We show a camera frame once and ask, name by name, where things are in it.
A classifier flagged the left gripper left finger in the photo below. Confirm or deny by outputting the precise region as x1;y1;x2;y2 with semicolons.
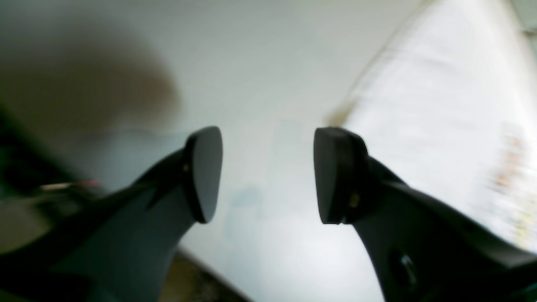
1;126;223;302

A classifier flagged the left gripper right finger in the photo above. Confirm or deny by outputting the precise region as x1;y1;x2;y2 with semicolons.
314;128;537;302

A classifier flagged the white printed T-shirt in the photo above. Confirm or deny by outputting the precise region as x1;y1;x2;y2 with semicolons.
326;0;536;252

